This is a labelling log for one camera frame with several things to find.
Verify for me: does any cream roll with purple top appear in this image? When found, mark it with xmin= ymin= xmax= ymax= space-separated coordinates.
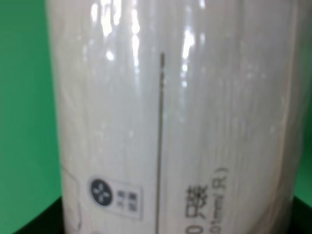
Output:
xmin=46 ymin=0 xmax=304 ymax=234

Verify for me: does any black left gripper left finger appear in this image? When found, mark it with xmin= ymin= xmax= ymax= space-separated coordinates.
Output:
xmin=15 ymin=197 xmax=64 ymax=234

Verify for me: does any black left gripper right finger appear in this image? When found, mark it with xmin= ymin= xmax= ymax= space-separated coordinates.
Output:
xmin=290 ymin=197 xmax=312 ymax=234

